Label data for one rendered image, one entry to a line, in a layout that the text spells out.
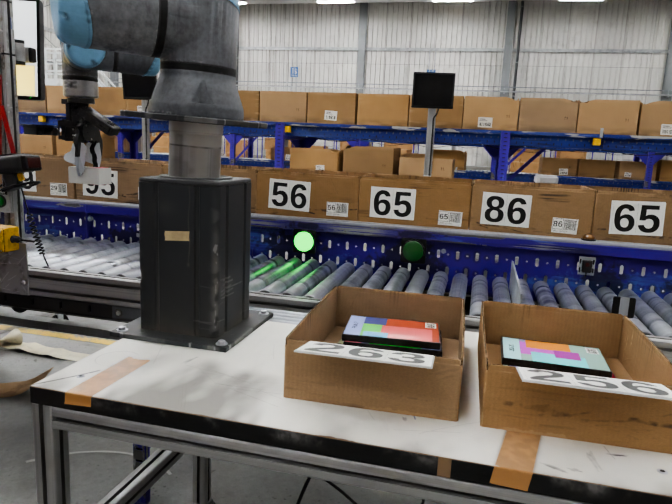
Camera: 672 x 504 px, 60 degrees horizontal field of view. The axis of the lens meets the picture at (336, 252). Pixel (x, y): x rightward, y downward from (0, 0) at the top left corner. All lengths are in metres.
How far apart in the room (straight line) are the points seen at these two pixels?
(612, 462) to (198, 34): 0.99
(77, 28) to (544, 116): 5.78
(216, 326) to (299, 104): 5.80
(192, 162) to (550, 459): 0.83
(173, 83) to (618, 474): 0.98
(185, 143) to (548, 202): 1.26
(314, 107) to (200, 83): 5.69
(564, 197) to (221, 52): 1.27
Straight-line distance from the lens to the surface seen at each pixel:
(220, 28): 1.21
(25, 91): 2.08
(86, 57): 1.64
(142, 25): 1.18
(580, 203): 2.06
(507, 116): 6.56
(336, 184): 2.10
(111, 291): 1.81
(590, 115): 6.65
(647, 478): 0.91
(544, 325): 1.28
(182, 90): 1.18
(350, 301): 1.29
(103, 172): 1.76
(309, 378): 0.95
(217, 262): 1.17
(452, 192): 2.04
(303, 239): 2.07
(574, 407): 0.93
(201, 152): 1.21
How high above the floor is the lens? 1.16
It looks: 11 degrees down
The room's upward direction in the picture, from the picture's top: 3 degrees clockwise
